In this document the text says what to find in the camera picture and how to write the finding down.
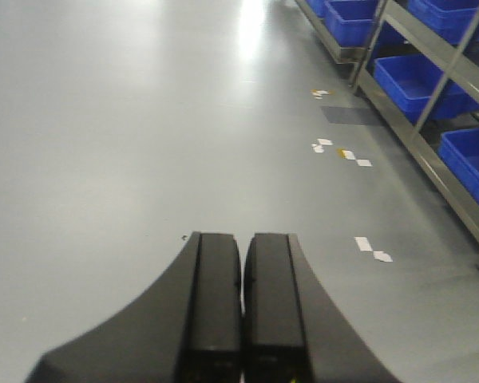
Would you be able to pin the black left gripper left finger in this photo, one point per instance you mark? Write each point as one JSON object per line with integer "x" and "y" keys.
{"x": 186, "y": 327}

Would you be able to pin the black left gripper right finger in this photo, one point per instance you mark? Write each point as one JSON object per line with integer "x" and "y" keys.
{"x": 293, "y": 331}

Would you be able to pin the grey metal storage rack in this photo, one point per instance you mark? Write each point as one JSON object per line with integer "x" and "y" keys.
{"x": 447, "y": 33}

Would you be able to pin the blue bin lower rack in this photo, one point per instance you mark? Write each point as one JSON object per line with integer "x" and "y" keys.
{"x": 459, "y": 151}

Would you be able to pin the blue bin rack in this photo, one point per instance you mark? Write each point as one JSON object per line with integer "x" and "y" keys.
{"x": 459, "y": 151}
{"x": 349, "y": 22}

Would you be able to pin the blue bin on rack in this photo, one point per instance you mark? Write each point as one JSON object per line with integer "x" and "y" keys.
{"x": 410, "y": 80}

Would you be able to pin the blue bin far rack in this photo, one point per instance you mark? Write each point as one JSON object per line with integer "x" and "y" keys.
{"x": 349, "y": 22}

